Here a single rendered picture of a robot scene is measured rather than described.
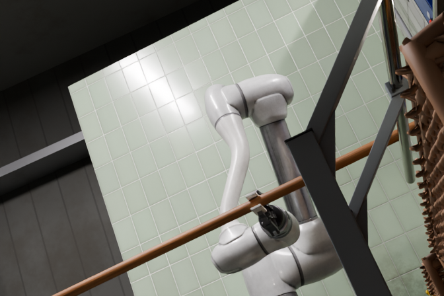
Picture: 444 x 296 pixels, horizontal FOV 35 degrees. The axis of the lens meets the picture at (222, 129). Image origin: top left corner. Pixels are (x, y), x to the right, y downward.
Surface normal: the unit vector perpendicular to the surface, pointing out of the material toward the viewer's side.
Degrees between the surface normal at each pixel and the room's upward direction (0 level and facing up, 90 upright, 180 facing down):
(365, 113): 90
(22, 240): 90
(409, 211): 90
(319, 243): 109
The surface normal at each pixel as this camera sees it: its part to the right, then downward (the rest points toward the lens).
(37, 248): -0.22, -0.36
